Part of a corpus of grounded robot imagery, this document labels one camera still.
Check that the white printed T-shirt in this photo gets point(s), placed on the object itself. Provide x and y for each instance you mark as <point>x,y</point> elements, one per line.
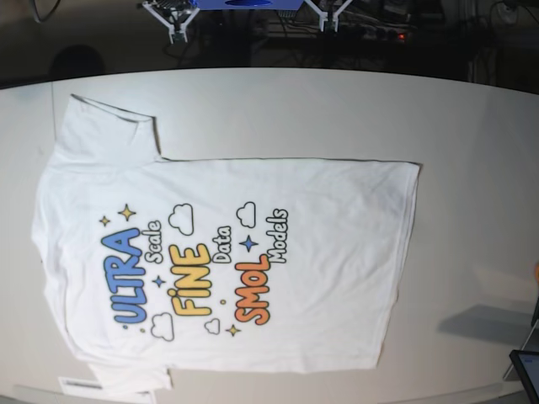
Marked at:
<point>244,265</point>

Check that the black power strip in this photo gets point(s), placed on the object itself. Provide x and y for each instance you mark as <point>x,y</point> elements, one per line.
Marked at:
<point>379,32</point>

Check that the white label strip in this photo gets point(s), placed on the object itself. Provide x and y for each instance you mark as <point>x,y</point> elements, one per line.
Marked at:
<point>93,390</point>

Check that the black tablet screen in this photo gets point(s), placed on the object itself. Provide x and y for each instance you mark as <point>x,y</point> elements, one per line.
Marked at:
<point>526,366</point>

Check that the white wrist camera right mount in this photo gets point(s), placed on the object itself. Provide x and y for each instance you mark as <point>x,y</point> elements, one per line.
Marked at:
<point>328,20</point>

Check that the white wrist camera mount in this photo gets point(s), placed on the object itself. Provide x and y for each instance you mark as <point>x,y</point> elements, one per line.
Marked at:
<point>174,15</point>
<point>328,20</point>

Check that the white wrist camera left mount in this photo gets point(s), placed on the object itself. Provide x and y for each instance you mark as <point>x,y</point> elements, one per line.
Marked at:
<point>174,15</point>

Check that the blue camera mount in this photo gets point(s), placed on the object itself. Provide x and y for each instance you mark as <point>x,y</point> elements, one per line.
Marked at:
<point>287,5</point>

